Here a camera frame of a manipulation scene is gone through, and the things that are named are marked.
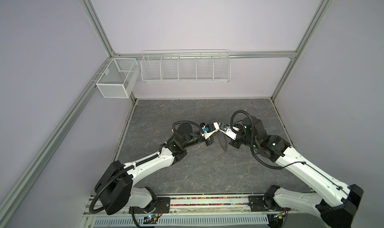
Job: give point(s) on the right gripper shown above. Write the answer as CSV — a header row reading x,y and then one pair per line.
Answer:
x,y
233,143

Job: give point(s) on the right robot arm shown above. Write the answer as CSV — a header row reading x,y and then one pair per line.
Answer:
x,y
333,201

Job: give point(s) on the white wire shelf basket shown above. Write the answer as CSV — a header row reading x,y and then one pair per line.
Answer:
x,y
186,65

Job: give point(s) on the small circuit board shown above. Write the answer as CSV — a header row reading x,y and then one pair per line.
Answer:
x,y
150,220

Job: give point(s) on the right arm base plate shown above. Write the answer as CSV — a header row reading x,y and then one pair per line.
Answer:
x,y
259,204

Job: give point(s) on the aluminium rail with coloured beads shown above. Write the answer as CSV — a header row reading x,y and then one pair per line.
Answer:
x,y
207,200

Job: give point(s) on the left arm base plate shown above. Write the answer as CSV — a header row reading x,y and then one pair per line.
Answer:
x,y
161,205

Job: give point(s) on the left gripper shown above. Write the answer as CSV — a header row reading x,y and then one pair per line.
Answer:
x,y
209,142

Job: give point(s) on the white mesh box basket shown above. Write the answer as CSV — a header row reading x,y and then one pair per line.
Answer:
x,y
118,78

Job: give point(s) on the large toothed metal keyring disc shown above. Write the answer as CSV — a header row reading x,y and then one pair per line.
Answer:
x,y
222,138

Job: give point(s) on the white slotted cable duct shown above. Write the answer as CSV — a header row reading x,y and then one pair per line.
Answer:
x,y
183,221

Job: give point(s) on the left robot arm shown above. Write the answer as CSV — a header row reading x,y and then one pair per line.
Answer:
x,y
116,188

